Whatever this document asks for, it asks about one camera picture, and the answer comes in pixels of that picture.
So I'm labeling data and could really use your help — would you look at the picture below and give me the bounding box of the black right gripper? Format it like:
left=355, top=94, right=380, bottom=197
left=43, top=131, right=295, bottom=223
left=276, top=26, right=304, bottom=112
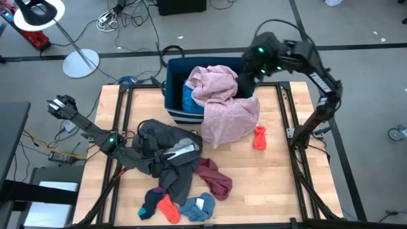
left=238, top=31, right=289, bottom=97

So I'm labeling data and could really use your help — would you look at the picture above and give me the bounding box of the pink knit garment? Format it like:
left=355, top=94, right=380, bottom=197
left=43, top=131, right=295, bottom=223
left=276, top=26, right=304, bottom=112
left=186, top=65, right=261, bottom=149

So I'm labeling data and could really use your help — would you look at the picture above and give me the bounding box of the dark grey white-lined jacket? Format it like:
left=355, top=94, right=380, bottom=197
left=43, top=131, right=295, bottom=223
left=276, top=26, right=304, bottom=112
left=132, top=119, right=204, bottom=206

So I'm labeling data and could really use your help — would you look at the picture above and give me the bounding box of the orange sock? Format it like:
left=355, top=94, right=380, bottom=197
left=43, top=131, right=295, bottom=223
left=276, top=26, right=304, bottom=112
left=253, top=125, right=267, bottom=151
left=157, top=193, right=181, bottom=225

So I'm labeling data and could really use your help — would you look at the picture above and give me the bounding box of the navy sock purple toe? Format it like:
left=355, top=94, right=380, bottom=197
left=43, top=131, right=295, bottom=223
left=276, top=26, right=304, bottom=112
left=137, top=186, right=167, bottom=221

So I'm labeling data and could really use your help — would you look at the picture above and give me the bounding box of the maroon garment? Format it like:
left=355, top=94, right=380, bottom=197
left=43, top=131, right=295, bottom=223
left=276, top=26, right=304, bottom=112
left=193, top=158, right=233, bottom=201

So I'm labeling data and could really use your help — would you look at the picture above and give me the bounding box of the blue white-striped fabric bin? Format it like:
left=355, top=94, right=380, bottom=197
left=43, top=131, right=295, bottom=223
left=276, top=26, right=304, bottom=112
left=163, top=57, right=255, bottom=125

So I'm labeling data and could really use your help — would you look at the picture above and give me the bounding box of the slate blue sock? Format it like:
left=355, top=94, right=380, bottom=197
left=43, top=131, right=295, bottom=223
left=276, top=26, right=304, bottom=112
left=179, top=192, right=216, bottom=223

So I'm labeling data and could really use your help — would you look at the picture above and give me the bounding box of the black power brick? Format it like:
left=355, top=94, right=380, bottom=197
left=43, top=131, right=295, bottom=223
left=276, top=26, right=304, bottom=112
left=48, top=151, right=77, bottom=165

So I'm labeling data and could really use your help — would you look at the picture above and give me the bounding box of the black box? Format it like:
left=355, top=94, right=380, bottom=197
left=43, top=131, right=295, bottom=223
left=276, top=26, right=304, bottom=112
left=156, top=0, right=207, bottom=16

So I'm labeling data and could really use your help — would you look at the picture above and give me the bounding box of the white round-base floor lamp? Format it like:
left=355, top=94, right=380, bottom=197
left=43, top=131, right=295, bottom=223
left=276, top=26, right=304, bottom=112
left=13, top=0, right=100, bottom=79

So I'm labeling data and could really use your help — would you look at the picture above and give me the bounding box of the grey cart white panel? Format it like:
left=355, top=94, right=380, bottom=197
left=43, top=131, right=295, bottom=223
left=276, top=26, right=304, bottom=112
left=17, top=165, right=84, bottom=229

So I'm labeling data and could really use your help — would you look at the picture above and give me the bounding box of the white power strip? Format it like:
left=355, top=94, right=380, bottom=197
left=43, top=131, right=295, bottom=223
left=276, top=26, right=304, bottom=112
left=96, top=9, right=119, bottom=33

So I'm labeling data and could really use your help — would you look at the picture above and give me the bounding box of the dark grey desk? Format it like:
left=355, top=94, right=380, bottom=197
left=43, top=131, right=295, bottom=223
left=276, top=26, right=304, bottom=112
left=0, top=101, right=32, bottom=191

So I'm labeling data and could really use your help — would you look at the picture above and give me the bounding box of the grey caster wheel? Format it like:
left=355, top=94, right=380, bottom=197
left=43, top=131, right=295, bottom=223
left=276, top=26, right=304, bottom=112
left=387, top=124, right=407, bottom=142

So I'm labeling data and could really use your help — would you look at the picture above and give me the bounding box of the red tool box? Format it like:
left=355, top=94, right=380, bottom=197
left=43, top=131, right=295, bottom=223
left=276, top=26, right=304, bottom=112
left=0, top=3, right=52, bottom=52

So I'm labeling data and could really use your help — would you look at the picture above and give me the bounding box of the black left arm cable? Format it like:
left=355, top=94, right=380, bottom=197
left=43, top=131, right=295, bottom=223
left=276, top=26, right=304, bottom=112
left=136, top=118, right=168, bottom=142

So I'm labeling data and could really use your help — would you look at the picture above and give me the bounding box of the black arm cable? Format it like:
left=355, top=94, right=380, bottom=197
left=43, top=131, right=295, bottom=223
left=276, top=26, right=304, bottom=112
left=253, top=18, right=308, bottom=44
left=136, top=118, right=168, bottom=142

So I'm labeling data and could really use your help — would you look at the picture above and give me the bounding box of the black metal table frame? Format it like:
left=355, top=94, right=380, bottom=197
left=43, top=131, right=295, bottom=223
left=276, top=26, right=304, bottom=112
left=74, top=81, right=346, bottom=229

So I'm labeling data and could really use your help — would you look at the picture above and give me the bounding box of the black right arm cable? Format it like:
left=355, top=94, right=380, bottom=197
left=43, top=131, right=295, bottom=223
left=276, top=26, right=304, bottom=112
left=253, top=18, right=308, bottom=44

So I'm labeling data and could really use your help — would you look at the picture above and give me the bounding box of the black coiled cable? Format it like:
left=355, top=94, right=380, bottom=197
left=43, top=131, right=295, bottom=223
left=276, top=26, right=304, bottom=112
left=161, top=45, right=185, bottom=66

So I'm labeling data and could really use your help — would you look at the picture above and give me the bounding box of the yellow cable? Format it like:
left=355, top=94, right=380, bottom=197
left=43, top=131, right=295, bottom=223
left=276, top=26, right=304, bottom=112
left=22, top=129, right=86, bottom=160

